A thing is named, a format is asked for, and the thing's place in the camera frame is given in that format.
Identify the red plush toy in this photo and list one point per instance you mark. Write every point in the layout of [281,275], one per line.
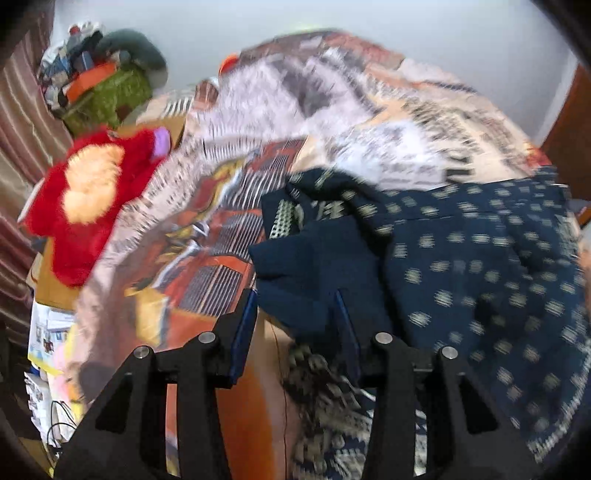
[78,230]

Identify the wooden wardrobe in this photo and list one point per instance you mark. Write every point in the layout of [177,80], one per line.
[570,134]

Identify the navy patterned hooded jacket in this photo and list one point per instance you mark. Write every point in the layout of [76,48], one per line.
[461,258]

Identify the printed blanket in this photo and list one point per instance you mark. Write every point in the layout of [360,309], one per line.
[286,115]

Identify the pile of magazines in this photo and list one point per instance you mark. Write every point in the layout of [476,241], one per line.
[46,332]

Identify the pile of household clutter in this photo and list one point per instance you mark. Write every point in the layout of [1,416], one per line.
[69,60]

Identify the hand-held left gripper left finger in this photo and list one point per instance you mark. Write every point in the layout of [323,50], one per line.
[242,341]

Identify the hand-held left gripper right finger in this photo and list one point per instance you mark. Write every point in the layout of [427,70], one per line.
[346,332]

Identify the green patterned cloth cover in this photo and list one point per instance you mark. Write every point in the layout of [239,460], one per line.
[115,92]

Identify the striped brown curtain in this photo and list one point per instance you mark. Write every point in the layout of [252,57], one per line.
[23,138]

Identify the orange box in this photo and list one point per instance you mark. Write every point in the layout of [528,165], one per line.
[90,78]

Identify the grey cushion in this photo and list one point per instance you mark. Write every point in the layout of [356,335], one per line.
[143,50]

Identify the brown cardboard box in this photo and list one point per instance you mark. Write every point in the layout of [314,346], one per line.
[46,277]

